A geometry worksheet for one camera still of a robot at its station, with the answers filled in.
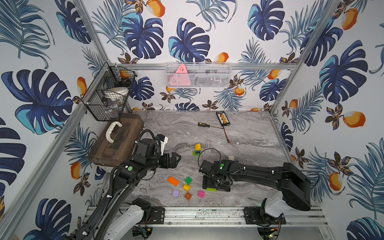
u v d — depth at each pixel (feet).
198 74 3.29
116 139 2.86
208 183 2.36
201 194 2.63
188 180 2.81
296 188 1.40
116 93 2.62
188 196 2.62
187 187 2.68
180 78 2.94
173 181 2.81
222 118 3.76
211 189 2.36
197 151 3.09
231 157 3.09
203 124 3.60
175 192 2.62
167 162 2.06
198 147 2.96
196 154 3.14
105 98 2.82
